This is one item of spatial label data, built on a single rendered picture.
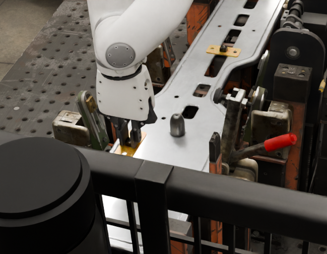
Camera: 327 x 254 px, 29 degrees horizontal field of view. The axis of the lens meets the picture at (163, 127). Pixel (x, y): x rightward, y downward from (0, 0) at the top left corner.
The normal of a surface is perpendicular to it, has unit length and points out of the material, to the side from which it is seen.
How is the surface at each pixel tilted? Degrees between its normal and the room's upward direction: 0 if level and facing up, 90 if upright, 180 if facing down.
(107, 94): 91
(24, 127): 0
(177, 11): 75
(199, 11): 90
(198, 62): 0
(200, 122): 0
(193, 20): 90
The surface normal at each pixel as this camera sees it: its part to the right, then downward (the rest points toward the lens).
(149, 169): -0.07, -0.79
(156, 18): 0.35, 0.33
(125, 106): -0.33, 0.65
